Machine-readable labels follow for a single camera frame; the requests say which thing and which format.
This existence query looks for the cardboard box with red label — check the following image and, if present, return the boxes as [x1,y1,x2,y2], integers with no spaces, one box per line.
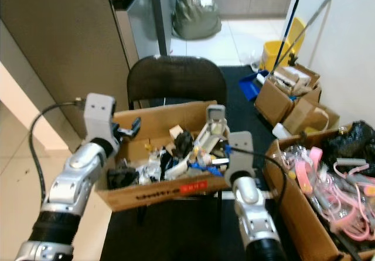
[96,101,229,212]

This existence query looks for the large cardboard box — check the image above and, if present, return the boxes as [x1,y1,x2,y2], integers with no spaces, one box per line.
[264,123,375,261]

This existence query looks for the silver fridge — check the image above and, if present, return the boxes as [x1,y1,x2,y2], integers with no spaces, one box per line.
[104,0,168,62]

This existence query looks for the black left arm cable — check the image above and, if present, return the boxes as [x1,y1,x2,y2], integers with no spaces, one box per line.
[29,99,88,203]

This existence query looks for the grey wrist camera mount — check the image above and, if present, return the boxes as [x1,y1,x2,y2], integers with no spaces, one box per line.
[224,131,255,185]
[83,93,117,147]

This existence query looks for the black folding chair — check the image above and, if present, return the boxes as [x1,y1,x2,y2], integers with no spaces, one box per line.
[127,56,228,226]

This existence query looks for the brown tall cabinet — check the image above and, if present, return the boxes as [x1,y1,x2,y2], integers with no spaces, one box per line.
[0,0,141,138]

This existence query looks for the black floor mat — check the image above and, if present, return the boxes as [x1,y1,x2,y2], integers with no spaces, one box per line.
[100,65,317,261]

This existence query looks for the pink plastic loop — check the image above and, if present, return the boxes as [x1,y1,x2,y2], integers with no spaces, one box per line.
[295,147,324,194]

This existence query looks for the open-flap cardboard box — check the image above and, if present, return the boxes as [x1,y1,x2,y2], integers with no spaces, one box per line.
[254,63,323,127]

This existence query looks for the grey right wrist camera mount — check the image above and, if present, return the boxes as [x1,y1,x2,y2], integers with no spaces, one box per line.
[224,131,255,185]

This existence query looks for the green garbage bag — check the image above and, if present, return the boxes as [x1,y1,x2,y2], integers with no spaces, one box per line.
[173,0,222,40]

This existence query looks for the yellow mop bucket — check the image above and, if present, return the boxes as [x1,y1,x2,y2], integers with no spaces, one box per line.
[261,16,308,74]

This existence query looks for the loose grey plastic mount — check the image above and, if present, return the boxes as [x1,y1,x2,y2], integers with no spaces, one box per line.
[206,104,228,141]

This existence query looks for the blue mop handle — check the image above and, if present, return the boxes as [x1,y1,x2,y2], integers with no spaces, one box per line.
[268,0,301,77]

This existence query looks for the black plastic bag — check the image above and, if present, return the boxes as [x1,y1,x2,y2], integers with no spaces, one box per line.
[322,120,375,162]

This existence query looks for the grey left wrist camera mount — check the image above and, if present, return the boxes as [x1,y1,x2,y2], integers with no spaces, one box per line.
[83,93,117,147]

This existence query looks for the grey metal pole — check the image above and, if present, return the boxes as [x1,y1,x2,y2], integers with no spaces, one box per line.
[275,0,333,68]

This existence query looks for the small cardboard box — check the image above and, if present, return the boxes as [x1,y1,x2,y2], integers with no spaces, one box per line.
[281,103,342,135]

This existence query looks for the blue dustpan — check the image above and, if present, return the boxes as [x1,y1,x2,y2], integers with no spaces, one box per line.
[238,70,270,100]

